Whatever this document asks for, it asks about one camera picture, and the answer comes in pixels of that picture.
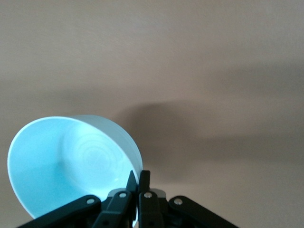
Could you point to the light blue bowl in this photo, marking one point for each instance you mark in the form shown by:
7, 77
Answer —
59, 166

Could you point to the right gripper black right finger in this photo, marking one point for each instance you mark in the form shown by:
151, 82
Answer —
149, 211

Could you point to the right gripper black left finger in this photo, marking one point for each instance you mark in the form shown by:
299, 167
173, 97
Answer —
114, 209

